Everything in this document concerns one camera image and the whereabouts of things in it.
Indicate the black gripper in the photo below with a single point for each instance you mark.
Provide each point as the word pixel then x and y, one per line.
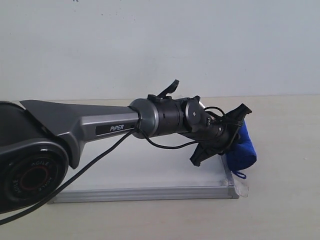
pixel 215 134

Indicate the blue cloth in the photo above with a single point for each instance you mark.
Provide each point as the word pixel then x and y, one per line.
pixel 242 154

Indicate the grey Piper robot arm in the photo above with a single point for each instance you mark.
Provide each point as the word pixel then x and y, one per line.
pixel 40 140

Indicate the white board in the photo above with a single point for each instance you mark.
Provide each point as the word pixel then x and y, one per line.
pixel 137 170

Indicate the clear tape front right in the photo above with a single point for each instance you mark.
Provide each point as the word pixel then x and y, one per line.
pixel 241 188

